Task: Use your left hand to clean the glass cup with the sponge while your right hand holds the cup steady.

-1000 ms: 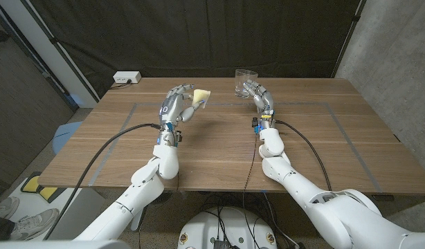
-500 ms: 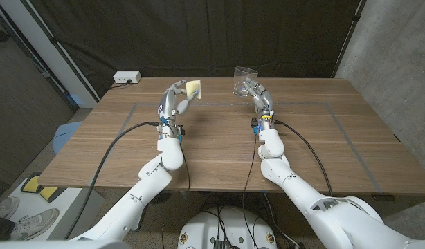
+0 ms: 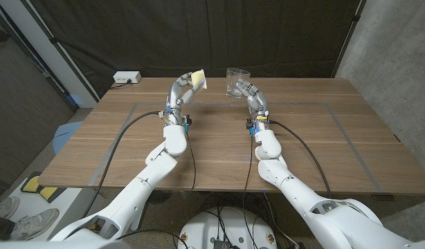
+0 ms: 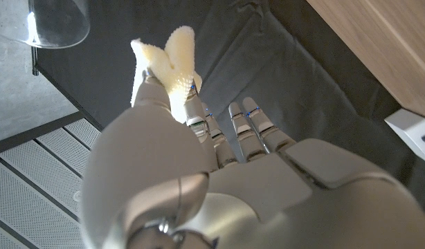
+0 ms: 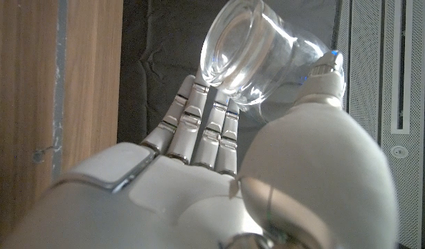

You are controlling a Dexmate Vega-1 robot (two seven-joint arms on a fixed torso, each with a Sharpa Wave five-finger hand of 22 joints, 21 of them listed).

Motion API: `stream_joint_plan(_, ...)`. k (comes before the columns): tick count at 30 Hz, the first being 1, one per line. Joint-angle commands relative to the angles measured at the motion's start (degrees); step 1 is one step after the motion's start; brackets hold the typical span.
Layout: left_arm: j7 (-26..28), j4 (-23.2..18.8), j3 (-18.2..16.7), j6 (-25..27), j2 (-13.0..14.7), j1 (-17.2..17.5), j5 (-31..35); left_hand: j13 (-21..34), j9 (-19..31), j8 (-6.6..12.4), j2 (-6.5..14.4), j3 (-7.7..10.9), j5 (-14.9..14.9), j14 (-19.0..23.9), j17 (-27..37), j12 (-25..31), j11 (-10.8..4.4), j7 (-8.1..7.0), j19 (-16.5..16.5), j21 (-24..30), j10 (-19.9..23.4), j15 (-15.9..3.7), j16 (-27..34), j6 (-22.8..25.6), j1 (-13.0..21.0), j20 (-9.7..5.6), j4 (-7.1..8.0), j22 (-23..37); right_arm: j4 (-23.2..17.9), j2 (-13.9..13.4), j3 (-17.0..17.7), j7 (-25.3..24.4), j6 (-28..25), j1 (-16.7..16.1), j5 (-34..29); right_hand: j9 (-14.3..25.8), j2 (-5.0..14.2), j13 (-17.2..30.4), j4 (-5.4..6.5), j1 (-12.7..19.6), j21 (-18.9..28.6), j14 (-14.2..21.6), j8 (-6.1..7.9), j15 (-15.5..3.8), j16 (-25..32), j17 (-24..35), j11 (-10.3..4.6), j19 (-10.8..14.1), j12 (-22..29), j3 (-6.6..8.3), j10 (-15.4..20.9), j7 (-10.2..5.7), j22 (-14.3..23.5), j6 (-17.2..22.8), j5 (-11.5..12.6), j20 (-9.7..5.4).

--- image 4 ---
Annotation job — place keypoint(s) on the clear glass cup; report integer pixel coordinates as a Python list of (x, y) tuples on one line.
[(60, 24)]

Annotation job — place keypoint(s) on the yellow sponge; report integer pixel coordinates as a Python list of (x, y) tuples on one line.
[(174, 65)]

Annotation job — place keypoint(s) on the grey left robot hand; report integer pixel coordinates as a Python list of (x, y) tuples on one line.
[(268, 207)]

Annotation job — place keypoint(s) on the black backdrop stand pole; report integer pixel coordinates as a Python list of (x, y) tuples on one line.
[(34, 62)]

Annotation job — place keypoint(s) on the white power strip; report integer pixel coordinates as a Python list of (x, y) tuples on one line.
[(409, 135)]

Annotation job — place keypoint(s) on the black backdrop cloth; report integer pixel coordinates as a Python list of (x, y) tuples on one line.
[(285, 86)]

